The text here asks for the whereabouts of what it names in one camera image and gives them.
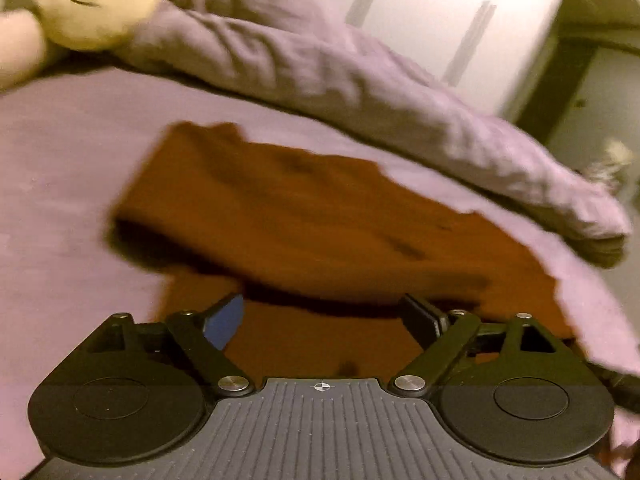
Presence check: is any brown small garment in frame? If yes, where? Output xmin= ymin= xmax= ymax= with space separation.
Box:
xmin=107 ymin=121 xmax=577 ymax=382

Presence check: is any dark door frame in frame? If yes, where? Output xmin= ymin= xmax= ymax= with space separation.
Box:
xmin=517 ymin=35 xmax=602 ymax=144

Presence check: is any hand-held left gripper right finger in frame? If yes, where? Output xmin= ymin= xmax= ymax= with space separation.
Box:
xmin=393 ymin=293 xmax=585 ymax=397

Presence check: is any cream plush toy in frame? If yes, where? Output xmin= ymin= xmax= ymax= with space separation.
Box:
xmin=0 ymin=0 xmax=164 ymax=92

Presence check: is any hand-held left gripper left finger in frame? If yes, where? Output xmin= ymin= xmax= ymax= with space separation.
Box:
xmin=80 ymin=293 xmax=254 ymax=395

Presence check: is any purple crumpled duvet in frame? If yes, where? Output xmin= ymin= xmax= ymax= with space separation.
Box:
xmin=117 ymin=0 xmax=632 ymax=269

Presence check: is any pale ornament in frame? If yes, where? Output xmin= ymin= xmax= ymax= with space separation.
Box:
xmin=580 ymin=139 xmax=640 ymax=197

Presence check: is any purple bed sheet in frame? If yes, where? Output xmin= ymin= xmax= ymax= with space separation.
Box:
xmin=0 ymin=66 xmax=640 ymax=480

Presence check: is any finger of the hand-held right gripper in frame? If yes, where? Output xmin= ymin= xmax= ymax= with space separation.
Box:
xmin=585 ymin=359 xmax=640 ymax=407

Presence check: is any white wardrobe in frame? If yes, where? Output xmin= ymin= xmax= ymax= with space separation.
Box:
xmin=250 ymin=0 xmax=577 ymax=124

